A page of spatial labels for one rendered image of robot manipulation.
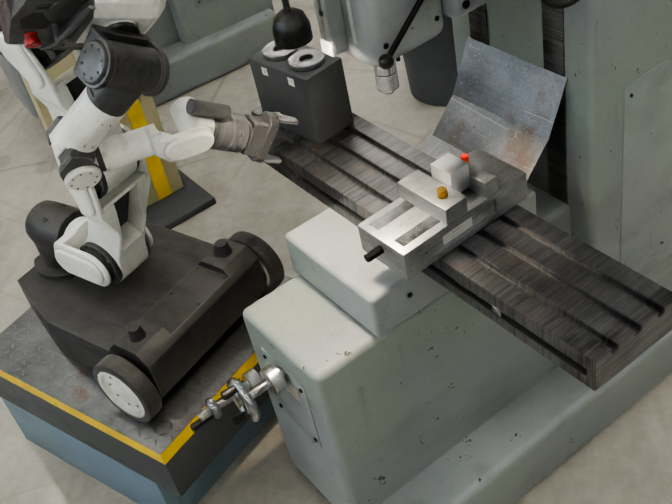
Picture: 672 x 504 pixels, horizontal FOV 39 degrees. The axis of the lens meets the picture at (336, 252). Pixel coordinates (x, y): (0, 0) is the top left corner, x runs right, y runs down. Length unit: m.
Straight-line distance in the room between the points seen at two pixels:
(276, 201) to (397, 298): 1.81
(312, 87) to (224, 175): 1.80
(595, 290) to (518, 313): 0.15
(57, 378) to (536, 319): 1.48
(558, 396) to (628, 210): 0.55
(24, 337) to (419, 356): 1.28
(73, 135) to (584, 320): 1.05
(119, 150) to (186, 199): 1.88
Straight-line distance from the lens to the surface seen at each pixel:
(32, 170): 4.54
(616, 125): 2.27
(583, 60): 2.13
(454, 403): 2.45
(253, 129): 2.14
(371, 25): 1.82
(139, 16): 1.90
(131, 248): 2.58
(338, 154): 2.31
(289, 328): 2.17
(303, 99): 2.31
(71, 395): 2.73
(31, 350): 2.93
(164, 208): 3.91
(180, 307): 2.55
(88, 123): 1.92
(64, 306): 2.74
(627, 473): 2.75
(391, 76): 1.99
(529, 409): 2.63
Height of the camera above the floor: 2.23
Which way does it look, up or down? 40 degrees down
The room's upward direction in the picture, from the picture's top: 13 degrees counter-clockwise
